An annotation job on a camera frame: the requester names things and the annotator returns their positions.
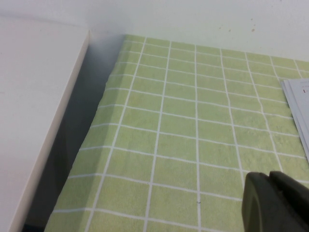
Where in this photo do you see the green white checked tablecloth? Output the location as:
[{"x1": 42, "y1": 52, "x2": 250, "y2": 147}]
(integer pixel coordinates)
[{"x1": 42, "y1": 34, "x2": 309, "y2": 232}]

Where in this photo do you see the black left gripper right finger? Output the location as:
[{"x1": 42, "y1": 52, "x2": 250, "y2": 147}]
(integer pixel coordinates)
[{"x1": 269, "y1": 170, "x2": 309, "y2": 232}]

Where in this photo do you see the white box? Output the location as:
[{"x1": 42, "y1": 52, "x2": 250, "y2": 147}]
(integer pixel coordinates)
[{"x1": 0, "y1": 15, "x2": 92, "y2": 232}]

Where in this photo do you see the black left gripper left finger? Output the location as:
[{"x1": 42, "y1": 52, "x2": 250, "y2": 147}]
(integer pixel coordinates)
[{"x1": 241, "y1": 171, "x2": 290, "y2": 232}]

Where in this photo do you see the white printed booklet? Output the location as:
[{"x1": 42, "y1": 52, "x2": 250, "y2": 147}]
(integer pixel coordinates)
[{"x1": 280, "y1": 77, "x2": 309, "y2": 162}]

